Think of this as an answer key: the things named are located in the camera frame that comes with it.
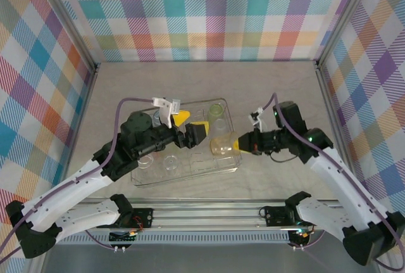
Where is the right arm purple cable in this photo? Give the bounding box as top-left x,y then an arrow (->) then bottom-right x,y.
262,92 -> 405,270

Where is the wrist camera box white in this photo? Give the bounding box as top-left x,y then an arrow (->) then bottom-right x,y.
151,96 -> 182,129
249,106 -> 266,131

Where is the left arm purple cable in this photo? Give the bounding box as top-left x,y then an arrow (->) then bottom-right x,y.
0,97 -> 155,263

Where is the aluminium side rail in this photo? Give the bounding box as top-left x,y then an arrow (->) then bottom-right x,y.
315,62 -> 358,191
65,63 -> 99,175

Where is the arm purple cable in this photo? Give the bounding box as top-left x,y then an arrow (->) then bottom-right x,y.
262,92 -> 405,270
0,97 -> 155,263

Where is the small circuit board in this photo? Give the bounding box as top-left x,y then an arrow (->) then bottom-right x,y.
288,228 -> 314,250
108,230 -> 139,252

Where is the small clear faceted cup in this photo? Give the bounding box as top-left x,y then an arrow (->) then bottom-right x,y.
163,155 -> 180,172

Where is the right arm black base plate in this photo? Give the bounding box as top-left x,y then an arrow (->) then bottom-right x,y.
264,206 -> 323,227

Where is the black cable loop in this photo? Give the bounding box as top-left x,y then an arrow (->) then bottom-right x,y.
259,203 -> 287,220

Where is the slotted grey cable duct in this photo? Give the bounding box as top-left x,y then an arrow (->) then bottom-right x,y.
50,231 -> 292,244

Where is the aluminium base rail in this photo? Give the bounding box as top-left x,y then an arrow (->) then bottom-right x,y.
34,196 -> 385,232

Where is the clear plastic dish rack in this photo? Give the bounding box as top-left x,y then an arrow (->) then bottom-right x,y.
130,96 -> 244,189

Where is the bright green translucent cup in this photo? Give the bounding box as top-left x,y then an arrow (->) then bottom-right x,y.
208,103 -> 225,121

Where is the orange translucent cup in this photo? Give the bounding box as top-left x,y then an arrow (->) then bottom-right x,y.
209,131 -> 240,157

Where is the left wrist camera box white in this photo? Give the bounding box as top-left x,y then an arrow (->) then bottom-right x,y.
151,96 -> 182,129

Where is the aluminium frame post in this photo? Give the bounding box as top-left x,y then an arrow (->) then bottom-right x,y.
33,0 -> 99,73
315,0 -> 380,71

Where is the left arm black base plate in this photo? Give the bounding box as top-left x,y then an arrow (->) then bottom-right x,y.
96,208 -> 154,229

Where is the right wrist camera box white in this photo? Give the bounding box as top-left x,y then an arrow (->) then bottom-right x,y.
249,106 -> 266,131

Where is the wide clear cup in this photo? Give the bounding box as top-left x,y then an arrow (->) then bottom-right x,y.
138,154 -> 155,171

